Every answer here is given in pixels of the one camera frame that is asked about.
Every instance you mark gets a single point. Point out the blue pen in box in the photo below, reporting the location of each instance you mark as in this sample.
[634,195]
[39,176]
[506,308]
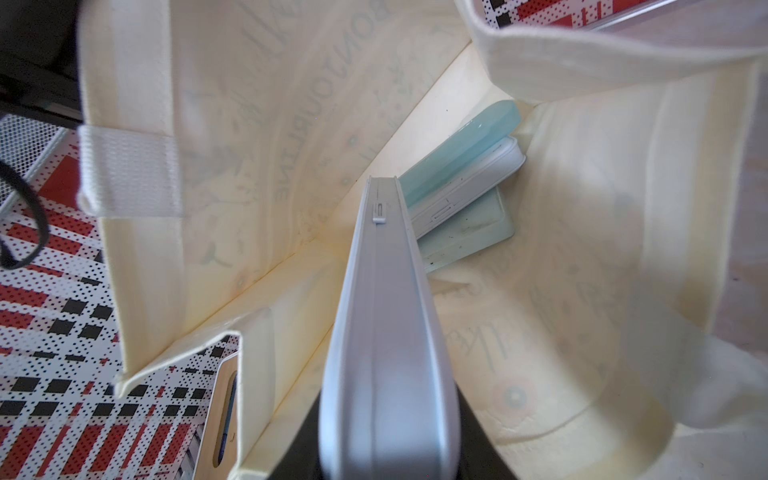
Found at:
[226,432]

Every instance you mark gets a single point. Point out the white grey pencil case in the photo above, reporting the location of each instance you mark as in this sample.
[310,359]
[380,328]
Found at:
[388,407]

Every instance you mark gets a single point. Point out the cream floral canvas bag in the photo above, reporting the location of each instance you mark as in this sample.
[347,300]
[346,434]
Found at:
[225,150]

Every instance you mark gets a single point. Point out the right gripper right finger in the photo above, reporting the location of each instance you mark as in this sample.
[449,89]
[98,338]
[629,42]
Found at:
[478,458]

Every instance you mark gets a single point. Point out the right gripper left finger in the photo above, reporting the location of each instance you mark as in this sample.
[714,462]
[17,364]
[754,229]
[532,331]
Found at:
[302,459]

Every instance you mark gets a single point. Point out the teal lid white pencil case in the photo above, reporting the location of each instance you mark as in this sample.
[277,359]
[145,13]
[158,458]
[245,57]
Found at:
[471,162]

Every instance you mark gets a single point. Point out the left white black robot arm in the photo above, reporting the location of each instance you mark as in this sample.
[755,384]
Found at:
[39,69]

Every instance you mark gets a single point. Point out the white box wooden lid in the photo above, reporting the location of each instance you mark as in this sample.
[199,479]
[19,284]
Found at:
[204,466]

